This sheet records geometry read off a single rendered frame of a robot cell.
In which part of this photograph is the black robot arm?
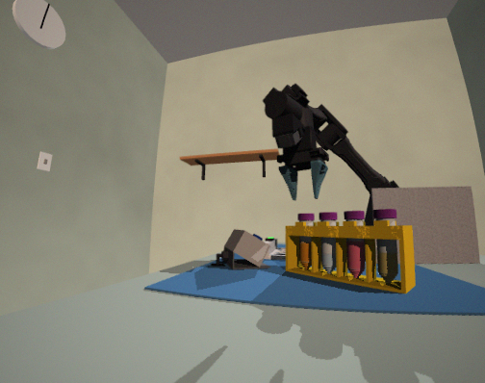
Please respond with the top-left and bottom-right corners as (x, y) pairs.
(263, 84), (399, 193)

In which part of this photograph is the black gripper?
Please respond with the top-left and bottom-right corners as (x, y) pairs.
(277, 147), (329, 200)

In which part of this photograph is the blue flat mat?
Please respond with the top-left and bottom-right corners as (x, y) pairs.
(144, 258), (485, 316)

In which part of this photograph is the grey key desk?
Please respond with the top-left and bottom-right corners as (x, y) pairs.
(211, 229), (270, 269)

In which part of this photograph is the purple screw cap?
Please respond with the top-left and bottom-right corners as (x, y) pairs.
(373, 209), (396, 218)
(298, 214), (315, 220)
(319, 212), (337, 220)
(344, 211), (365, 219)

